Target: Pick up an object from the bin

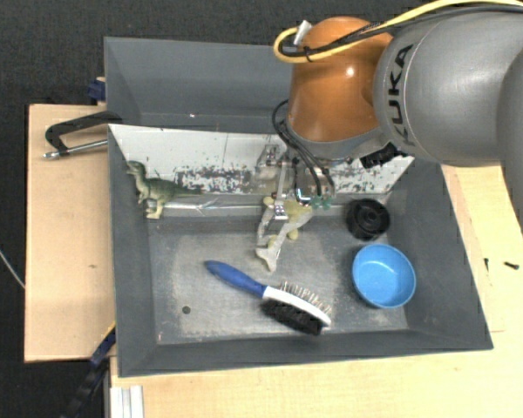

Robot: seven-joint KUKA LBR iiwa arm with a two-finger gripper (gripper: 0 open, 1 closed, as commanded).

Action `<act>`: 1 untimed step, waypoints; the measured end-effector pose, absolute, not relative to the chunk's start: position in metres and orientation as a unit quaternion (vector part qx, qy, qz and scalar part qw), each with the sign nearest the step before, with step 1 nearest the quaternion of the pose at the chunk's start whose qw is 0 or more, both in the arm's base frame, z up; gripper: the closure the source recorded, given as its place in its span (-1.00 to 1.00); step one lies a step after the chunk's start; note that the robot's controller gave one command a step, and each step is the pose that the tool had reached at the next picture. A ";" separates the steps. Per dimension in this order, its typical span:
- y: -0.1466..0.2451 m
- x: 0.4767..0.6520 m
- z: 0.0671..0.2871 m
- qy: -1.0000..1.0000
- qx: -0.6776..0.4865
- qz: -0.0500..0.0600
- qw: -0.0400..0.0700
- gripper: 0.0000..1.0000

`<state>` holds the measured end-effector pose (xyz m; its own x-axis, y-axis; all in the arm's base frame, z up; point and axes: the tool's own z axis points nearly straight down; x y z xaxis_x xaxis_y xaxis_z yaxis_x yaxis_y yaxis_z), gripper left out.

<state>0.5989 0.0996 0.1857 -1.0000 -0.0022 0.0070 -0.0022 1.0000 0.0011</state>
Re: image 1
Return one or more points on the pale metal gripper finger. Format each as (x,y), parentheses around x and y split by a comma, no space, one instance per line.
(280,238)
(261,237)

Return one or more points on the pale yellow toy animal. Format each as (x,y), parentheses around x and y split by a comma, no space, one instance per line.
(299,211)

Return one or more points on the blue and white brush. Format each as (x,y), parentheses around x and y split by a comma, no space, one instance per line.
(239,279)

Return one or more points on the black round cap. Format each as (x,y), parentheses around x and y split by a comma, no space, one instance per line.
(367,219)

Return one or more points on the grey metal bin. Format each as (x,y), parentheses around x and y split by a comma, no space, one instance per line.
(226,294)

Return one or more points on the blue bowl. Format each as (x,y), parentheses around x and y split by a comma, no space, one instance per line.
(383,277)

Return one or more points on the green toy dinosaur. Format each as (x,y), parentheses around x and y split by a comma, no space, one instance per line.
(154,190)

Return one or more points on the pale cardboard board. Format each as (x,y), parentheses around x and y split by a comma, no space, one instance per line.
(65,233)

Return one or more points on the small black screw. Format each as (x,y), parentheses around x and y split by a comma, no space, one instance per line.
(512,266)

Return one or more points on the black cylinder on white bracket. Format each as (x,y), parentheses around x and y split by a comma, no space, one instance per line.
(377,157)

